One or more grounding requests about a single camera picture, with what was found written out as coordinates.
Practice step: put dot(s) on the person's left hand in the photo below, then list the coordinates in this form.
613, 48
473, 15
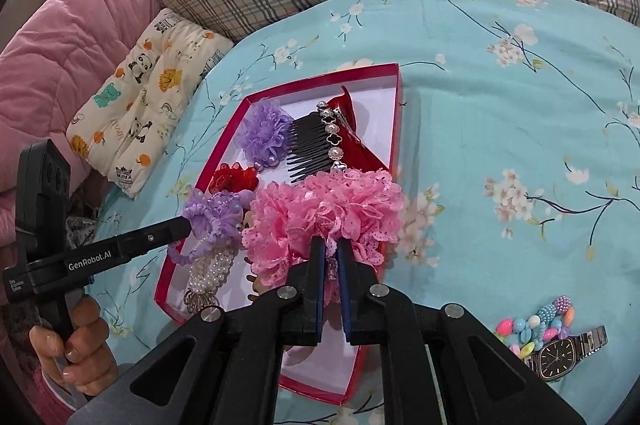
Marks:
92, 340

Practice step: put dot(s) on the black jeweled hair comb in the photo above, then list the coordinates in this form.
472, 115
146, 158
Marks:
305, 145

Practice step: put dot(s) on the red jewelry tray box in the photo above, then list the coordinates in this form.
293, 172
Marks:
370, 105

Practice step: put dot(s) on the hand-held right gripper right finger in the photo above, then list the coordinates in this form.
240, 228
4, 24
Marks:
345, 285

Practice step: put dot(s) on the red velvet bow hair clip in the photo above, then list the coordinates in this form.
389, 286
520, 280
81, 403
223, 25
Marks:
362, 155

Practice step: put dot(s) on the metal wristwatch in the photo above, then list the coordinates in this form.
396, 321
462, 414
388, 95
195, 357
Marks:
555, 352

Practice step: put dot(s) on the red flower hair clip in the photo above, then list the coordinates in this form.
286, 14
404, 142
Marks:
232, 177

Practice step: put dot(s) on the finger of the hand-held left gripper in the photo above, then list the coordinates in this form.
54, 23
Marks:
165, 232

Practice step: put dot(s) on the animal print cushion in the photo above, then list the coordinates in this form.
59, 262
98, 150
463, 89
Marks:
145, 95

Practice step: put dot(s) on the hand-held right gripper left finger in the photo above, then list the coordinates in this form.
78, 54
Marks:
316, 285

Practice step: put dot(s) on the purple lace flower hair clip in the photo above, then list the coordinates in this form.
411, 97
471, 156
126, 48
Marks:
260, 130

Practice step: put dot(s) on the pearl hair clip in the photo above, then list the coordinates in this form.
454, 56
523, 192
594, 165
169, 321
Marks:
210, 270

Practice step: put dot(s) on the purple lace scrunchie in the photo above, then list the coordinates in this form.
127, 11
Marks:
215, 215

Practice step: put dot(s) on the pink quilt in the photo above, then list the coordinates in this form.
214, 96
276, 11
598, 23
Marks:
60, 55

